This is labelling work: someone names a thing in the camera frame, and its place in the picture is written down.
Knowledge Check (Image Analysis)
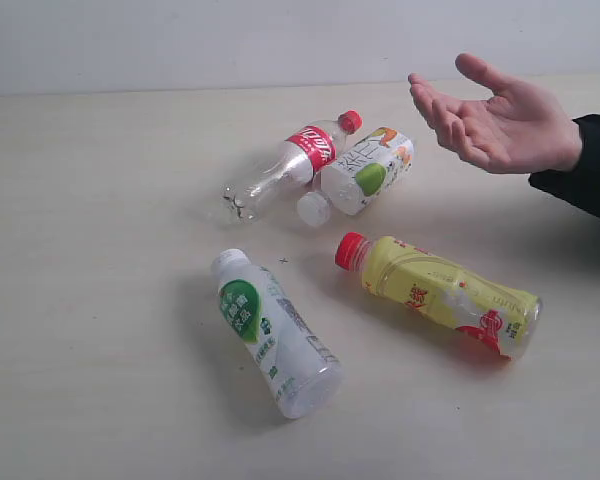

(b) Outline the yellow bottle red cap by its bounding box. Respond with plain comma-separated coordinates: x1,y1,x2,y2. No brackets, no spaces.
335,232,542,359

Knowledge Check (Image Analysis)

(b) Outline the white tea bottle fruit label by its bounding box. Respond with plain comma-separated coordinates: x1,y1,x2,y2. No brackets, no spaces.
296,127,414,228

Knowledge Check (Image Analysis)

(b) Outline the person's forearm black sleeve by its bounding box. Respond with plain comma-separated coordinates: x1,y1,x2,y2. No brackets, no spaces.
528,114,600,219

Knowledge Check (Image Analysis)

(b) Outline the clear cola bottle red label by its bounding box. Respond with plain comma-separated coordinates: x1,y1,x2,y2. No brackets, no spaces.
221,110,363,223

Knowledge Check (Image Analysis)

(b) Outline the person's open bare hand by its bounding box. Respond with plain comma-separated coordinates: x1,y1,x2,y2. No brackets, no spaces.
408,53,583,174

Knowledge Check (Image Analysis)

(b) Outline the white bottle green label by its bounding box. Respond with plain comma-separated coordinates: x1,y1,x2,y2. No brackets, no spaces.
211,249,344,419

